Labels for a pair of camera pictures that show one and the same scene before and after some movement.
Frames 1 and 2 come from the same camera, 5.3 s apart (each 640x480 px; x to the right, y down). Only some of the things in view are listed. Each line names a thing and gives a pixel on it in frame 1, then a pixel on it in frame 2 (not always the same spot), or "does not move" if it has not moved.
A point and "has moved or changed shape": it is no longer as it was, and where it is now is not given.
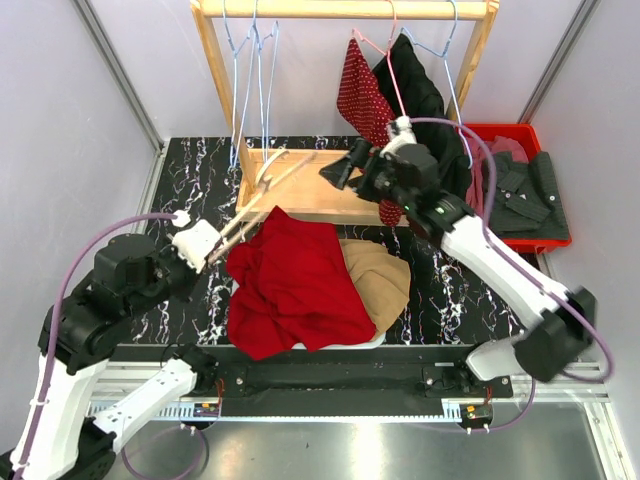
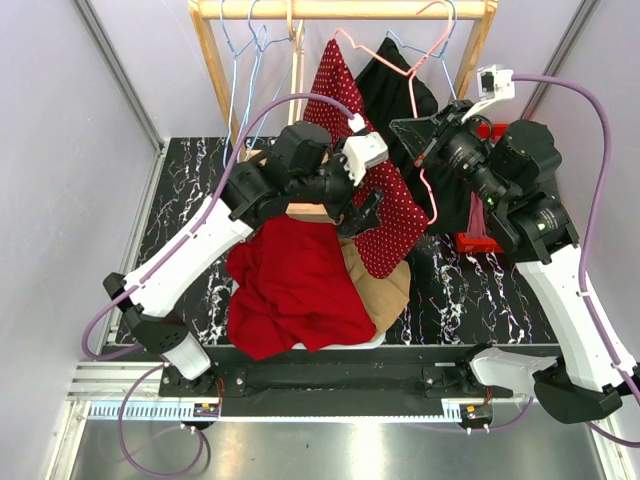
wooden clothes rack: (270, 179) does not move
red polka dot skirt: (369, 107) to (402, 221)
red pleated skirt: (293, 289) does not move
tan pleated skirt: (385, 280) does not move
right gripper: (362, 156) to (419, 133)
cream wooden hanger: (263, 185) has moved or changed shape
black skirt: (415, 98) has moved or changed shape
